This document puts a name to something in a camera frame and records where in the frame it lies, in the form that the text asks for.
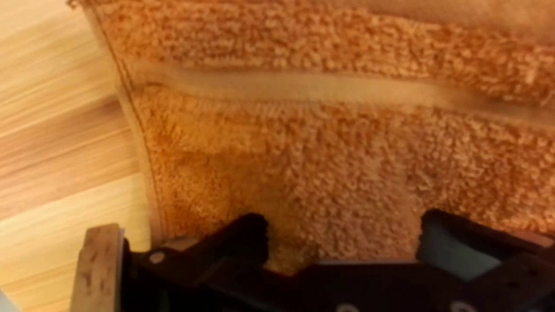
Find orange terry towel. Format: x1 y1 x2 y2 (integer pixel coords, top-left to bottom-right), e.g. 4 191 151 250
73 0 555 273

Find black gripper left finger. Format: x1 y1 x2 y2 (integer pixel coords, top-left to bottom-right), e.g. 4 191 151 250
198 214 269 269

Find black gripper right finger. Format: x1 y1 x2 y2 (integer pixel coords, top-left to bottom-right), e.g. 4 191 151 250
415 211 550 278

